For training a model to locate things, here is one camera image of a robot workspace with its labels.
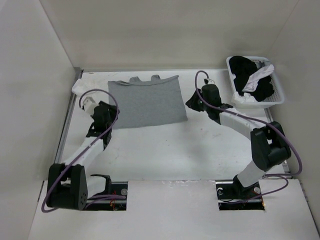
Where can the aluminium table edge rail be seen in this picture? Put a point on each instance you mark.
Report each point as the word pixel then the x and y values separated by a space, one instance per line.
pixel 67 119

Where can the white tank top in basket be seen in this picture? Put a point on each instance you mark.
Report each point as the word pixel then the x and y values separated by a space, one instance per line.
pixel 257 77

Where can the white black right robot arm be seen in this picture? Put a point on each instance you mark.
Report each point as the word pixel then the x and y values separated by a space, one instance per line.
pixel 268 144

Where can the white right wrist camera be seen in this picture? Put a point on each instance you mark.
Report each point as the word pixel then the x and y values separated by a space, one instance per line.
pixel 208 81

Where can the grey tank top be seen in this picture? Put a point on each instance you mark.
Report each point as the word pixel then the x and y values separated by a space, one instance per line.
pixel 148 103

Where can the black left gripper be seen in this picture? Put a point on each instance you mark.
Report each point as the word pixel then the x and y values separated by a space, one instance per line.
pixel 112 110

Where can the white front cover board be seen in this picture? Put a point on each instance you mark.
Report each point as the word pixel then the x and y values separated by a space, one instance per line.
pixel 182 210

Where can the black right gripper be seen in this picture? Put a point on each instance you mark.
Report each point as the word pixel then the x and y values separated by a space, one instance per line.
pixel 192 102

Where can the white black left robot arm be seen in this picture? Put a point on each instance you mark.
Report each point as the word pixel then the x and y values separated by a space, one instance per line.
pixel 68 185

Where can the white folded tank top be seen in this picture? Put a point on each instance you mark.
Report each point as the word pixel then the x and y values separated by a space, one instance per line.
pixel 81 86

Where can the black tank top in basket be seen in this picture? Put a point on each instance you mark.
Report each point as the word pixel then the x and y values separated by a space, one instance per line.
pixel 247 75

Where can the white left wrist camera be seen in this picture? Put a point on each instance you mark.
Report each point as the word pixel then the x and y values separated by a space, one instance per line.
pixel 89 105

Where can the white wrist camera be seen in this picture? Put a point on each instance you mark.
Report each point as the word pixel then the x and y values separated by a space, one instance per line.
pixel 208 81
pixel 89 105

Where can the white plastic laundry basket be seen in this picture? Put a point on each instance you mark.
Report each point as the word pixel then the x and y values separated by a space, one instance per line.
pixel 254 82

